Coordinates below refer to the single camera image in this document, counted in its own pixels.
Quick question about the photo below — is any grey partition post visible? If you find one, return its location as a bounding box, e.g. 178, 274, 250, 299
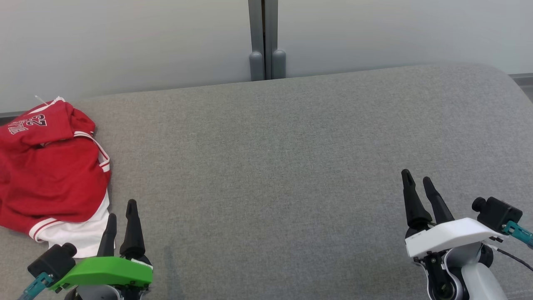
248, 0, 287, 81

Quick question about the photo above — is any right camera cable teal plug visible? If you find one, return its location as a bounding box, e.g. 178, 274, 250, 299
496, 221, 533, 271

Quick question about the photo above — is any grey fabric sofa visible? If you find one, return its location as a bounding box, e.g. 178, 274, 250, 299
0, 62, 533, 300

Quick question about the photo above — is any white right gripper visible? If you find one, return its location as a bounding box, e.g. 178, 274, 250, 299
401, 169, 509, 300

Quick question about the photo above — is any red white basketball jersey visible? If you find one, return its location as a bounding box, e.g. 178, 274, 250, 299
0, 96, 112, 259

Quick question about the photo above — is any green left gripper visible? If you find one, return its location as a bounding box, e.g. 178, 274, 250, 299
49, 199, 154, 300

